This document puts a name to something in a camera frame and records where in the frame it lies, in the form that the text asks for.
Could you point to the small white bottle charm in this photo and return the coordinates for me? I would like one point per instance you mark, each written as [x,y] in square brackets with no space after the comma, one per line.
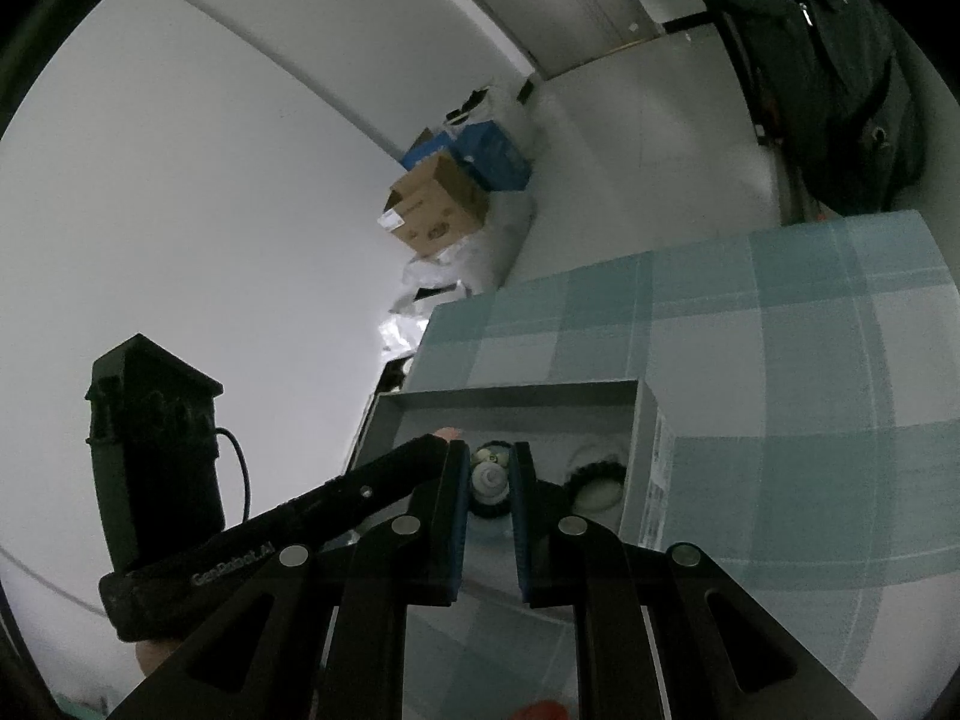
[490,481]

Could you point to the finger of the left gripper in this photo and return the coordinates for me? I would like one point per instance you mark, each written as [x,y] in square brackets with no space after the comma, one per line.
[303,526]

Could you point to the blue box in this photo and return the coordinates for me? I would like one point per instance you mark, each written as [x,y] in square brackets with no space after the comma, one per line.
[483,150]

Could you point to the black hanging jacket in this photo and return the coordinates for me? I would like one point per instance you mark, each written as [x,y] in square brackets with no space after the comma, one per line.
[840,104]

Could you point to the grey cardboard box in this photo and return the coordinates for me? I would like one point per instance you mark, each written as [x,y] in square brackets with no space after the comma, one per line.
[566,425]

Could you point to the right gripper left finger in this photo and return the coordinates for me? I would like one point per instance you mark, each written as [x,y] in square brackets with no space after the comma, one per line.
[324,637]

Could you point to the silver plastic bag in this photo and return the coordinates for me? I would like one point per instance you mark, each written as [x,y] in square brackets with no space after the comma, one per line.
[402,328]

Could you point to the brown cardboard box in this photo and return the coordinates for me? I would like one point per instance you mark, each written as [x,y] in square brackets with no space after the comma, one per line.
[434,205]

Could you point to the teal checkered tablecloth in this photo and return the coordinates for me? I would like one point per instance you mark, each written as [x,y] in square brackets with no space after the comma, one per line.
[810,376]

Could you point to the left hand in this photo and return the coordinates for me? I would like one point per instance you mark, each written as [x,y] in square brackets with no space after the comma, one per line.
[151,654]

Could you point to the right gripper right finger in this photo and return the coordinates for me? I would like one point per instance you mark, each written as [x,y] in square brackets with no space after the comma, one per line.
[660,634]

